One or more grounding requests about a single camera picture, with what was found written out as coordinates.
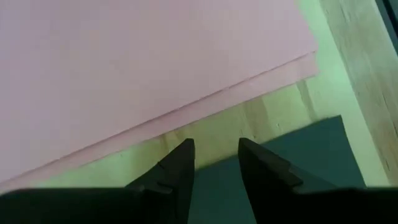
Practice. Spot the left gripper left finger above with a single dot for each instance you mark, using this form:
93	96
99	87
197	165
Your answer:
140	205

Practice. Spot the pink paper sheet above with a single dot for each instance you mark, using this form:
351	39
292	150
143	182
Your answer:
140	62
248	90

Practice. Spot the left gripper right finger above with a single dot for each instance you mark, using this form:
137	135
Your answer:
295	205

